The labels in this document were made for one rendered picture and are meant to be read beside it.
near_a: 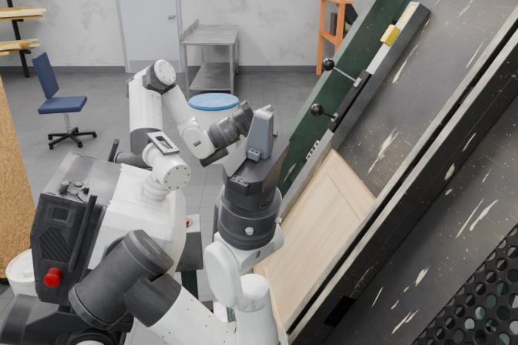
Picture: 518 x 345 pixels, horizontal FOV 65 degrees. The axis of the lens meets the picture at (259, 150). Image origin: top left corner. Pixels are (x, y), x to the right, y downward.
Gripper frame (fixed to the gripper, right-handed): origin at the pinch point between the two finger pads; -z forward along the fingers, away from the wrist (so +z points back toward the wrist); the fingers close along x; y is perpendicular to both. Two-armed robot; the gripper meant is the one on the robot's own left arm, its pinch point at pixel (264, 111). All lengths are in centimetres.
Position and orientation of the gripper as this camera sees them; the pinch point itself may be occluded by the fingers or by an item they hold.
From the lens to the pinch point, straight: 131.2
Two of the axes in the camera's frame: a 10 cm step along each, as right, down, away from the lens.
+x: 4.5, 7.8, 4.3
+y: 1.6, 4.0, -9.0
